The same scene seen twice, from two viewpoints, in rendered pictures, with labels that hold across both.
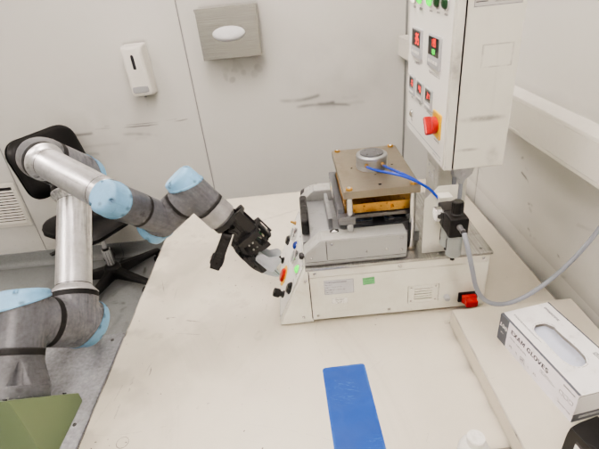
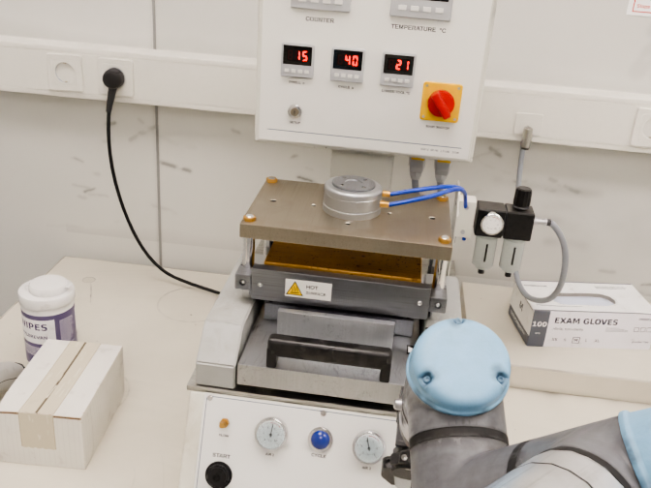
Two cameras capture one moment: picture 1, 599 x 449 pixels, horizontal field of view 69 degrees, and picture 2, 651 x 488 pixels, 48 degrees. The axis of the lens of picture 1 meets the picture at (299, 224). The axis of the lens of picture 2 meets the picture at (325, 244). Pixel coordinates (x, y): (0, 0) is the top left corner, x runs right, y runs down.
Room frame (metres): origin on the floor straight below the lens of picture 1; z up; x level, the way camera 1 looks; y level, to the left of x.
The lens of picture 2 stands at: (1.00, 0.74, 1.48)
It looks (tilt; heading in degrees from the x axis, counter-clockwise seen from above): 24 degrees down; 274
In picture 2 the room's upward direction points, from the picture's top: 4 degrees clockwise
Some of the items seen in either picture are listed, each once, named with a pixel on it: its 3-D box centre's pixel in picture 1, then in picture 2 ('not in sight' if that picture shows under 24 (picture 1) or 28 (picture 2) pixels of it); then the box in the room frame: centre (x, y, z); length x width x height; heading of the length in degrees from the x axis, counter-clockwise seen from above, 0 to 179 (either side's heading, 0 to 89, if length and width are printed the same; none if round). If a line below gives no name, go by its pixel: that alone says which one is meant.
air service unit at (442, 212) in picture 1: (447, 225); (499, 232); (0.81, -0.33, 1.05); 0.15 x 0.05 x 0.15; 179
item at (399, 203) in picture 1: (372, 183); (354, 239); (1.03, -0.20, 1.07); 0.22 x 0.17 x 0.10; 179
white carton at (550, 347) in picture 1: (558, 355); (580, 314); (0.61, -0.50, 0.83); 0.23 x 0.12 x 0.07; 9
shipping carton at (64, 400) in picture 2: not in sight; (65, 400); (1.43, -0.12, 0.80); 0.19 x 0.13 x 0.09; 90
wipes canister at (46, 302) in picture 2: not in sight; (49, 321); (1.52, -0.27, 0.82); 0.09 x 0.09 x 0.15
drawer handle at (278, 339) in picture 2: (304, 213); (328, 356); (1.04, -0.02, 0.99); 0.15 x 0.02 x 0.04; 179
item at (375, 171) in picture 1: (385, 176); (365, 219); (1.01, -0.23, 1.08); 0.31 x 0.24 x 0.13; 179
